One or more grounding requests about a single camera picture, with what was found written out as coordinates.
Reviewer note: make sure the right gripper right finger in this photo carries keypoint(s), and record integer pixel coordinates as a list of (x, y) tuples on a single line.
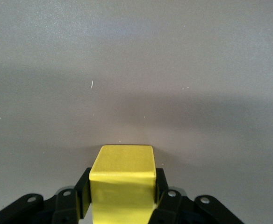
[(174, 210)]

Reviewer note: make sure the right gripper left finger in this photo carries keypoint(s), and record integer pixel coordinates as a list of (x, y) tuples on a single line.
[(66, 207)]

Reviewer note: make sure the yellow wooden block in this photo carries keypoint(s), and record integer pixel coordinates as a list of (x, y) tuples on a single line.
[(122, 163)]

